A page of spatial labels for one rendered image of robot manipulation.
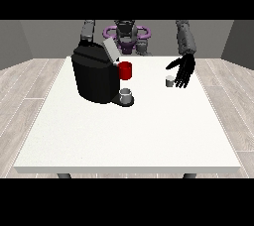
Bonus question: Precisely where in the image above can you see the black coffee machine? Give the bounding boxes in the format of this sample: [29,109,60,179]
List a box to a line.
[70,41,135,108]

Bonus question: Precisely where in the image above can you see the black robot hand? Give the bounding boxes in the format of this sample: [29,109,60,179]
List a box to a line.
[165,53,196,89]

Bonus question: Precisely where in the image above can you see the small grey cup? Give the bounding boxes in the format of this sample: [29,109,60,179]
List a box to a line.
[119,87,134,105]

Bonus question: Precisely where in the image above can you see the pale grey machine lid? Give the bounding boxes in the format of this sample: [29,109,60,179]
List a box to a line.
[102,37,121,63]

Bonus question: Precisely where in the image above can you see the red pod holder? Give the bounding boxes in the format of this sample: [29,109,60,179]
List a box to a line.
[117,60,133,81]

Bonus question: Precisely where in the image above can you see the small grey coffee pod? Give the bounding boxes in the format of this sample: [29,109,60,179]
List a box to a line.
[165,74,176,88]

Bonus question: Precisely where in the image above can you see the grey robot trunk purple rings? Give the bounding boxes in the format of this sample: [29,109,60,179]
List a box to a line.
[102,20,154,57]

